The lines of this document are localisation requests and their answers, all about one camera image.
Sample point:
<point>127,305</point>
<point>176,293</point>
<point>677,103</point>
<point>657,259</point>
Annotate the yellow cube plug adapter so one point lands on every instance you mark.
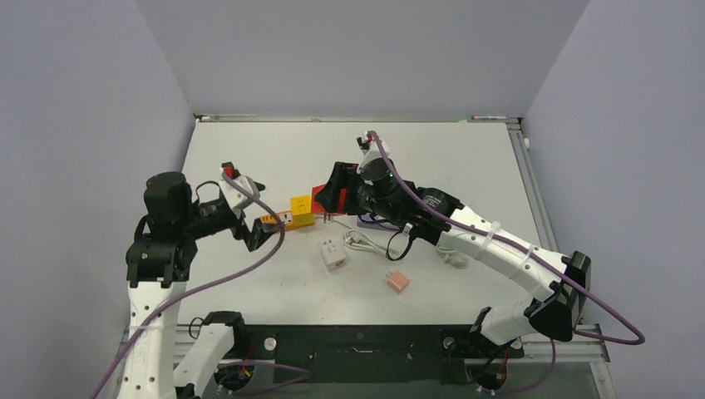
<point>301,210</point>

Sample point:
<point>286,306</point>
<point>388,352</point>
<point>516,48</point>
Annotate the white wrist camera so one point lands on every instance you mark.
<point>372,148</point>
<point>235,188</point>

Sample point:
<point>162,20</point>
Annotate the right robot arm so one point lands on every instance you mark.
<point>555,282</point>

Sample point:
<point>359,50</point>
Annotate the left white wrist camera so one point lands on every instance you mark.
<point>235,188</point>

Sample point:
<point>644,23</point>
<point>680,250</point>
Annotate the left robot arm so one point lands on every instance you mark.
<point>158,270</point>

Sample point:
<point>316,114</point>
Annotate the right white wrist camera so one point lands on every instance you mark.
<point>372,148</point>

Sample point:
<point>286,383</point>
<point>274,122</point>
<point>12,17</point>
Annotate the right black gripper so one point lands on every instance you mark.
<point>345,175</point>

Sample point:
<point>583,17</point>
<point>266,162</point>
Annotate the pink cube plug adapter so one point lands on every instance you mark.
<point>397,281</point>

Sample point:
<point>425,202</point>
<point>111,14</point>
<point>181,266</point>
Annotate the red cube plug adapter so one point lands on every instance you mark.
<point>318,208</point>

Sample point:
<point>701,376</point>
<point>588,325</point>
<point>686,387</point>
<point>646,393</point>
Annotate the aluminium frame rail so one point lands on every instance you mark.
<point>584,344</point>

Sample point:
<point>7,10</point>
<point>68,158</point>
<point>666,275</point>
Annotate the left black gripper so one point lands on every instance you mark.
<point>259,231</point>

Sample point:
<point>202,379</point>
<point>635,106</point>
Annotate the purple power strip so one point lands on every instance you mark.
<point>369,221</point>

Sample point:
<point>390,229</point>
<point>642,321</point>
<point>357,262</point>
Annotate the white cube plug adapter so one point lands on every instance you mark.
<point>333,254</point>

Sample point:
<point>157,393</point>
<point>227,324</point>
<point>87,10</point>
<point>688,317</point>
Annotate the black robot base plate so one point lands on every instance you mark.
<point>386,367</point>

